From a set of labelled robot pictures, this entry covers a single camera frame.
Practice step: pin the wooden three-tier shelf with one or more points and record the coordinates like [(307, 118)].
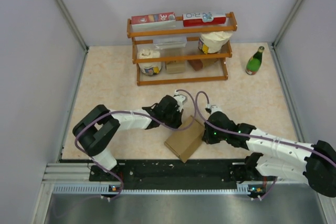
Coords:
[(190, 52)]

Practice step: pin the green glass bottle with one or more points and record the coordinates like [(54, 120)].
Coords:
[(254, 63)]

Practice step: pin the red white wrap box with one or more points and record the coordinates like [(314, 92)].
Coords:
[(203, 19)]

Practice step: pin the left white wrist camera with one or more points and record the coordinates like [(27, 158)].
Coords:
[(180, 99)]

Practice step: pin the aluminium frame rail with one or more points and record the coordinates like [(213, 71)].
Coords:
[(71, 24)]

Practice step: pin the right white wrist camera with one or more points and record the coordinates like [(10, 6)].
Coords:
[(211, 109)]

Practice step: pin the red foil wrap box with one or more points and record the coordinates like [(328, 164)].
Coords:
[(160, 21)]

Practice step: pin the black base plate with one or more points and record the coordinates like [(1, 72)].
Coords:
[(173, 174)]

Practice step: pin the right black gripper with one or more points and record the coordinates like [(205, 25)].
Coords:
[(207, 137)]

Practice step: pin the brown bread loaf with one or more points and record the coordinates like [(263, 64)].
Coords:
[(199, 64)]

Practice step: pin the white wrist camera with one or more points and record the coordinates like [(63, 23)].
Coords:
[(211, 109), (180, 99)]

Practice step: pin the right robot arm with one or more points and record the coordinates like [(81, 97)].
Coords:
[(311, 164)]

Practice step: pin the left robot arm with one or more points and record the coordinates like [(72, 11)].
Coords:
[(95, 131)]

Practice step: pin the tan block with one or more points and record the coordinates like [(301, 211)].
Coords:
[(173, 67)]

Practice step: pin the brown cardboard box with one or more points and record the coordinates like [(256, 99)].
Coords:
[(184, 143)]

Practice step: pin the clear plastic container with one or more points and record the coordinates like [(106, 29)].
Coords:
[(169, 43)]

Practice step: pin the grey cable duct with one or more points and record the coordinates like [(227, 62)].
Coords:
[(105, 189)]

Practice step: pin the large white flour bag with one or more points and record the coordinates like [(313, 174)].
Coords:
[(210, 43)]

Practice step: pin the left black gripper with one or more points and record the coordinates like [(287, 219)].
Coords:
[(177, 122)]

